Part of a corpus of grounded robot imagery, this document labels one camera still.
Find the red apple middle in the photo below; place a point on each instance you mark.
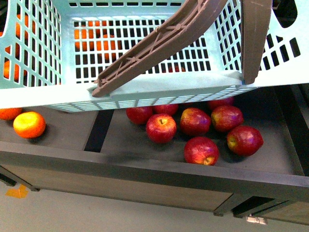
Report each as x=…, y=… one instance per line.
x=195, y=122

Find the dark wooden display shelf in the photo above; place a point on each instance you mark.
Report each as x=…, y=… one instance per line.
x=103, y=154

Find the orange fruit front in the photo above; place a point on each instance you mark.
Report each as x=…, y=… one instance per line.
x=29, y=125

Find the red apple back left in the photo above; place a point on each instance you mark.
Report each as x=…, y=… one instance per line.
x=139, y=115

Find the red apple upper right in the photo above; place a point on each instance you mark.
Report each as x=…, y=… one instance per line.
x=225, y=118

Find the red apple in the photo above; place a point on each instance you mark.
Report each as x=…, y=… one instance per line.
x=169, y=109
x=216, y=103
x=139, y=115
x=244, y=140
x=225, y=118
x=195, y=122
x=201, y=150

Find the metal shelf label clip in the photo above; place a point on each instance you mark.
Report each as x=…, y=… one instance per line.
x=256, y=220

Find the light blue plastic basket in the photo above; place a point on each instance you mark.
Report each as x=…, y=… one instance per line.
x=52, y=51

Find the red apple back centre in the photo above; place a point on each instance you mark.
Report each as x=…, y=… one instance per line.
x=169, y=109

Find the red apple front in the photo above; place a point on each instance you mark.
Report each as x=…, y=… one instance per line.
x=201, y=150

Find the orange fruit edge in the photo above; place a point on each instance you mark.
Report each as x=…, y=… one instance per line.
x=10, y=113

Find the red apple back right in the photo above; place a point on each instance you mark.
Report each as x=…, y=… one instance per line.
x=216, y=103

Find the brown basket handle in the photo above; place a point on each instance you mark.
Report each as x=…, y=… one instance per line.
x=182, y=29

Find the red apple centre stem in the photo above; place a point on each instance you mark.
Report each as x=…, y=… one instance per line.
x=161, y=128

